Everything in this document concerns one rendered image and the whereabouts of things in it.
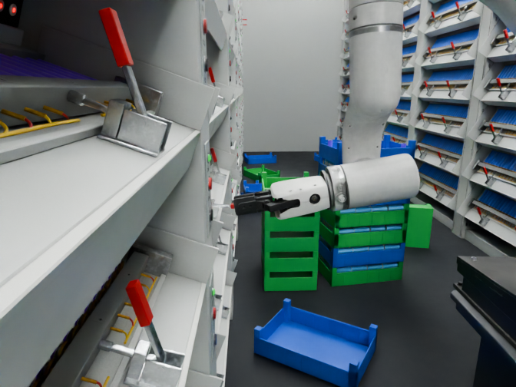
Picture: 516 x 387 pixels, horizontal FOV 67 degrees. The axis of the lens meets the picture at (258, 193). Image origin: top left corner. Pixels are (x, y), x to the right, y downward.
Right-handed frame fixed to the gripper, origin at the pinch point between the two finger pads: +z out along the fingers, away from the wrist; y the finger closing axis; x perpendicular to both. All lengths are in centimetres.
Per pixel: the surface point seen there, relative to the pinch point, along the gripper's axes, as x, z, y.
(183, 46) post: 26.0, 1.9, -25.3
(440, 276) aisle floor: -66, -69, 74
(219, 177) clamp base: 0.5, 6.5, 25.7
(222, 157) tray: 2.4, 6.7, 44.4
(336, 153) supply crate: -7, -32, 68
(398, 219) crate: -37, -53, 71
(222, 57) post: 30, 1, 45
